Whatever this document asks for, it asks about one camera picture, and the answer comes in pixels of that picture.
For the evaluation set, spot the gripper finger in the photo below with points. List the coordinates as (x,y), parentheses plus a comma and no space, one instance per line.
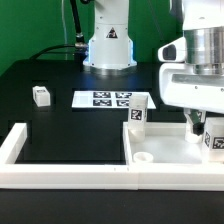
(196,119)

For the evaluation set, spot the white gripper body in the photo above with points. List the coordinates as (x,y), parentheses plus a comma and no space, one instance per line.
(181,85)

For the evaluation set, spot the white square table top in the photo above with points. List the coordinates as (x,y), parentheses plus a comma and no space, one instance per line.
(165,143)

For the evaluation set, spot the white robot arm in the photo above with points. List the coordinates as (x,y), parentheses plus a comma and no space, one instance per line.
(110,50)

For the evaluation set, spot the white U-shaped fence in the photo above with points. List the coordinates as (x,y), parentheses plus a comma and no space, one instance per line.
(205,177)

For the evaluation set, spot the white marker tag sheet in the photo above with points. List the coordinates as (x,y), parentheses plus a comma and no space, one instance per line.
(101,99)

